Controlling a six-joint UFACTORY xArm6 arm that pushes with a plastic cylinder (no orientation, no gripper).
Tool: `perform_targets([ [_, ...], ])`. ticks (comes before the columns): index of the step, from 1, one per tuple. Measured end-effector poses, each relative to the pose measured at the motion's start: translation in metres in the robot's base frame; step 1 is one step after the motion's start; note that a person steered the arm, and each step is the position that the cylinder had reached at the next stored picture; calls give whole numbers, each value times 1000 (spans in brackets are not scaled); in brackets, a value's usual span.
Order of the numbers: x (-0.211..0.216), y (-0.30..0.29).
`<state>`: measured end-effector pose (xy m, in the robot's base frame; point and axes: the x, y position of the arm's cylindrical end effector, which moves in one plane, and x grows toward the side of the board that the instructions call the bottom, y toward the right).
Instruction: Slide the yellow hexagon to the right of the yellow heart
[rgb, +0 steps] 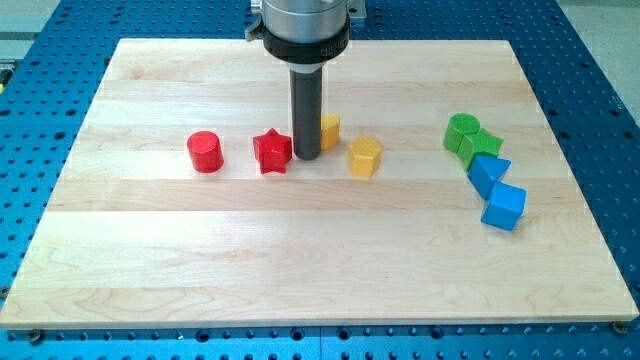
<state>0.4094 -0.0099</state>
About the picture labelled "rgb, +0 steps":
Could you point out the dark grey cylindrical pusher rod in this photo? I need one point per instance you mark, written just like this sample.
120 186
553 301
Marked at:
306 103

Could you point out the yellow heart block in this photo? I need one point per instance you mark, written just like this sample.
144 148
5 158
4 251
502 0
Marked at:
330 130

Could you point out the yellow hexagon block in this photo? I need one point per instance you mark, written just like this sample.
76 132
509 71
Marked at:
364 156

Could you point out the red star block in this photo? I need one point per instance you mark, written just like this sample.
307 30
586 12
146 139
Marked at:
272 151

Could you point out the red cylinder block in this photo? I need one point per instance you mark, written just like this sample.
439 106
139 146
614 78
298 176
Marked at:
205 151

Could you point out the green cylinder block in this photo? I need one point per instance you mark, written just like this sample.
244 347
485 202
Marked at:
459 125

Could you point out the green star block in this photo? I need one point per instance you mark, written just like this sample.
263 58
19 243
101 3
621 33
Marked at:
480 143

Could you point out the blue triangle block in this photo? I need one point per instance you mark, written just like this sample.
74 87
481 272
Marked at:
485 171

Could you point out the blue cube block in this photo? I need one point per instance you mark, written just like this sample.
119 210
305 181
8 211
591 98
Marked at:
505 206

